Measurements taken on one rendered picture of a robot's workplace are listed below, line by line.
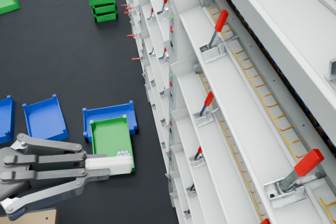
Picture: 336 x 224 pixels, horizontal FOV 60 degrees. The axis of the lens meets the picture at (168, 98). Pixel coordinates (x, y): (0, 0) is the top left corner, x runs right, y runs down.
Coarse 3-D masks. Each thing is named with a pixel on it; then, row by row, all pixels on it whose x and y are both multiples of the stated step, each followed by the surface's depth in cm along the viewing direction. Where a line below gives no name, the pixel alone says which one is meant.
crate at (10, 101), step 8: (8, 96) 180; (0, 104) 184; (8, 104) 186; (0, 112) 181; (8, 112) 181; (0, 120) 177; (8, 120) 177; (0, 128) 173; (8, 128) 173; (0, 136) 169; (8, 136) 164
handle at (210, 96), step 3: (210, 93) 60; (207, 96) 61; (210, 96) 60; (213, 96) 60; (207, 99) 61; (210, 99) 61; (204, 102) 62; (207, 102) 61; (210, 102) 61; (204, 105) 63; (207, 105) 62; (204, 108) 63; (201, 111) 64; (204, 111) 63; (201, 114) 64; (204, 114) 65
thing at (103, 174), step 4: (104, 168) 44; (108, 168) 44; (88, 172) 43; (92, 172) 43; (96, 172) 43; (100, 172) 43; (104, 172) 44; (108, 172) 44; (88, 176) 43; (92, 176) 43; (96, 176) 43; (100, 176) 43; (104, 176) 44; (108, 176) 44; (84, 180) 42; (88, 180) 43; (92, 180) 44; (84, 184) 43; (80, 188) 41; (76, 192) 42; (80, 192) 42
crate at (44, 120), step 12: (24, 108) 177; (36, 108) 183; (48, 108) 184; (60, 108) 181; (36, 120) 177; (48, 120) 177; (60, 120) 177; (36, 132) 171; (48, 132) 171; (60, 132) 171
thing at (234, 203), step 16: (176, 64) 74; (192, 64) 75; (192, 80) 74; (192, 96) 71; (192, 112) 69; (208, 128) 64; (224, 128) 63; (208, 144) 62; (224, 144) 61; (208, 160) 60; (224, 160) 59; (240, 160) 58; (224, 176) 57; (224, 192) 55; (240, 192) 54; (256, 192) 53; (224, 208) 53; (240, 208) 52
